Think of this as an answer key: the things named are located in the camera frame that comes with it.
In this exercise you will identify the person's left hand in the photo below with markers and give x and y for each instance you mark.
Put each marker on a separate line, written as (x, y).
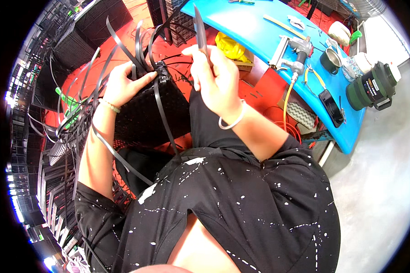
(121, 87)

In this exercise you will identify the person's right hand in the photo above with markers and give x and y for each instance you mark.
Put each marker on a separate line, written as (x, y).
(218, 85)

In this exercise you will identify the person's right fingers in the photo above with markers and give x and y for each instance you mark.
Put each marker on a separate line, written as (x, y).
(198, 68)

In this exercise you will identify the metal blade tool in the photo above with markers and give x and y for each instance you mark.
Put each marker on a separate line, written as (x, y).
(201, 32)

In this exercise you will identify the black woven rattan basket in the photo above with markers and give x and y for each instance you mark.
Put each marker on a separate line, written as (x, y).
(147, 116)

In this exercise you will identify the yellow plastic bag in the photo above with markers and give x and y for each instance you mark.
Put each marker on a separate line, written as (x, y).
(230, 47)

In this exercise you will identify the cardboard box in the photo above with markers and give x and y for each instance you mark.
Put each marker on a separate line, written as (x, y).
(246, 63)

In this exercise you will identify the dark woven crate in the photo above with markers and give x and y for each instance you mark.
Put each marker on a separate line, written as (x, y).
(177, 20)

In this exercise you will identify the silver bangle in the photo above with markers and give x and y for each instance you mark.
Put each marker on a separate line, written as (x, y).
(233, 124)

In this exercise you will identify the blue table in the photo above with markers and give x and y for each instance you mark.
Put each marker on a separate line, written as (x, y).
(259, 30)

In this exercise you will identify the yellow wooden stick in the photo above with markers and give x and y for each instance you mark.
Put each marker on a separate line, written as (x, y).
(283, 25)

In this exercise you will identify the grey pneumatic staple gun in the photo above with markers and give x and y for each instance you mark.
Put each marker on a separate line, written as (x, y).
(293, 54)

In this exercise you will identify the white cloth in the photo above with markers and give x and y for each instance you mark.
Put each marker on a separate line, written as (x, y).
(296, 22)

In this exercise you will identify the grey foam pad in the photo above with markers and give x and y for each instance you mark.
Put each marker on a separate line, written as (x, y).
(302, 115)

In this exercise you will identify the stack of black woven panels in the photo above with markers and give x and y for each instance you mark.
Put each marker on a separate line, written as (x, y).
(88, 30)

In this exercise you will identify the metal cup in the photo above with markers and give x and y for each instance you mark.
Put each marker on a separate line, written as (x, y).
(329, 61)

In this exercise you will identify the green plastic piece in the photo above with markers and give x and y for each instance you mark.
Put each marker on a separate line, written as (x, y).
(66, 100)

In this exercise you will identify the black phone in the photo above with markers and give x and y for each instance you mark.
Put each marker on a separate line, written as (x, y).
(331, 108)

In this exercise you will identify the bundle of black rattan strips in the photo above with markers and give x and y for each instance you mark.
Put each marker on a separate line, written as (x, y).
(70, 129)

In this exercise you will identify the cream tape roll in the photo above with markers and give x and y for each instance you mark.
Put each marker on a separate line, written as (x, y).
(339, 33)

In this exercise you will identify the person's body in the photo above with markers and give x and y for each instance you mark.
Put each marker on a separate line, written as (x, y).
(232, 211)

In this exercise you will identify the large green flask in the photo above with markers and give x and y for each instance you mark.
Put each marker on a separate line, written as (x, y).
(370, 87)

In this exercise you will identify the metal storage racks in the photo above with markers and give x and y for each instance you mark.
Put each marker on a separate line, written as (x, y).
(27, 153)

